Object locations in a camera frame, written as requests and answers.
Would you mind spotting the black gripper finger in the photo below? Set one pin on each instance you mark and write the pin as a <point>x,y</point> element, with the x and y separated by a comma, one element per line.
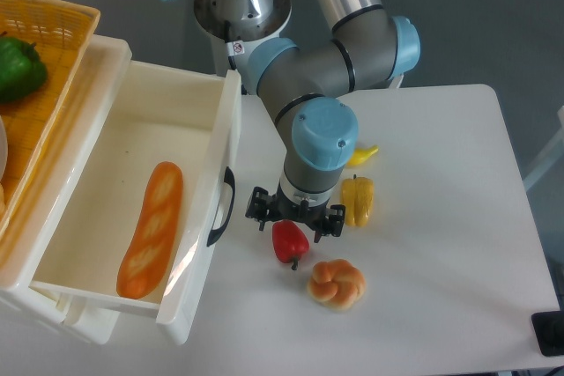
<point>261,207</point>
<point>325,221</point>

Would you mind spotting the yellow woven basket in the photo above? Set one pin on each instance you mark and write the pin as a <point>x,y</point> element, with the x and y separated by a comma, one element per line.
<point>61,32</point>

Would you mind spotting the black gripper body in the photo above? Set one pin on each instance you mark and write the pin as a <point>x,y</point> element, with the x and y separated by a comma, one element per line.
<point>302,211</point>

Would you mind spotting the white object in basket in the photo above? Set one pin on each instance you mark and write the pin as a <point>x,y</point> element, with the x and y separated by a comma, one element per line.
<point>3,148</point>

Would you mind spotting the orange baguette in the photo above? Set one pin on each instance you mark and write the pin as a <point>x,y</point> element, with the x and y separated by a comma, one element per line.
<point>145,262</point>

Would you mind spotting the green bell pepper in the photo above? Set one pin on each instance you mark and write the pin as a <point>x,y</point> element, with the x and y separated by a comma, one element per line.
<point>22,70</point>

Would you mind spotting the knotted bread roll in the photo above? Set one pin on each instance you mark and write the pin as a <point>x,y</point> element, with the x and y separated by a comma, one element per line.
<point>336,284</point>

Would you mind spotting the red bell pepper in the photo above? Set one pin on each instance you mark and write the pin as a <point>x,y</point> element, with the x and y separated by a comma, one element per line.
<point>289,242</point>

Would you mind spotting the yellow bell pepper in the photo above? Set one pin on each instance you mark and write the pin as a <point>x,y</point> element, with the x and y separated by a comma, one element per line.
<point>357,195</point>

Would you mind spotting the black device at edge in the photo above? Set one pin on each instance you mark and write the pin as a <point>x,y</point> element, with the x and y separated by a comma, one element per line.
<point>548,329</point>

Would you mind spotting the yellow banana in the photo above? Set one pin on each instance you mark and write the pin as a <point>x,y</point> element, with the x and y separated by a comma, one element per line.
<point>362,155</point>

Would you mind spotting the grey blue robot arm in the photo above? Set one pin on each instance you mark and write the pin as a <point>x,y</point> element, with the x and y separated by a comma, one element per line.
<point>300,91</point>

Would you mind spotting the white drawer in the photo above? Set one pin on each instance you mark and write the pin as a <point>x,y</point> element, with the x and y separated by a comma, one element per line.
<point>159,114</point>

